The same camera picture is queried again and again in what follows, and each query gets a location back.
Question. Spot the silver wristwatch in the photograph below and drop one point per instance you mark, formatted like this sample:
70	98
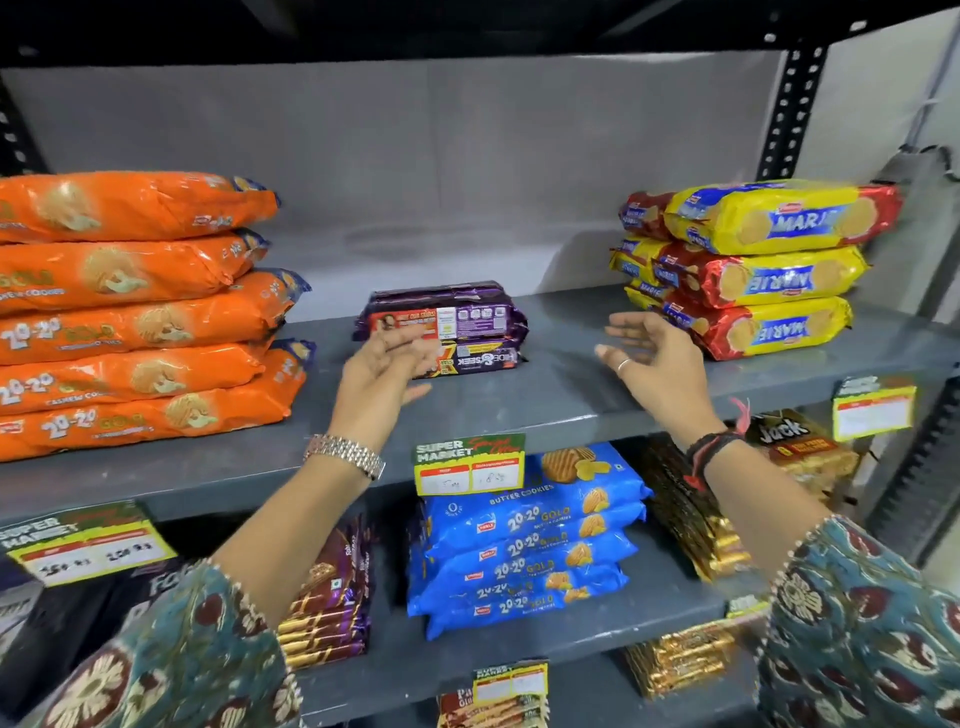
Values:
345	452

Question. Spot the grey metal shelf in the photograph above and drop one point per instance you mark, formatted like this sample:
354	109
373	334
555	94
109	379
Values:
562	390

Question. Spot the person's right forearm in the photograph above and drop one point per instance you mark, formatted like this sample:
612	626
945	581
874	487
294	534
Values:
765	502

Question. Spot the person's left hand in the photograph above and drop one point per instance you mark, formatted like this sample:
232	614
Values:
371	390

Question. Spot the orange cookies packet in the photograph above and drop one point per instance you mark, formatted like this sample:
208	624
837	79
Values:
135	206
150	270
150	375
187	322
150	424

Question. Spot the person's left forearm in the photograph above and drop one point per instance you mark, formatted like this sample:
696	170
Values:
285	525

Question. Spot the black snack packet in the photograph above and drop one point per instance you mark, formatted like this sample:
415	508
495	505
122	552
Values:
75	615

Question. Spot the blue cookies packet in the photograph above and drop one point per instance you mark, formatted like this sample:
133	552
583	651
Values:
525	611
517	589
540	541
525	566
540	504

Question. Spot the stack of yellow red packets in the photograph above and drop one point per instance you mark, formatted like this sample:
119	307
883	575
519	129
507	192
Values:
765	270

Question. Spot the person's right hand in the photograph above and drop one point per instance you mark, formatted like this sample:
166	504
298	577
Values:
667	375

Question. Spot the row of gold brown packs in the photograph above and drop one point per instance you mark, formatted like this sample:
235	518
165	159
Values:
487	712

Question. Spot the row of purple gold packs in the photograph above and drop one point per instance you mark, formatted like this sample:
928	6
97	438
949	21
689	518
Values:
330	600

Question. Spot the stack of long gold packs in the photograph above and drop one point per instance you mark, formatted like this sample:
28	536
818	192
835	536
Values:
690	510

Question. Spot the yellow shelf price label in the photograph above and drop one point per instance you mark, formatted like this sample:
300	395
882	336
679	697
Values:
469	465
874	409
510	681
82	544

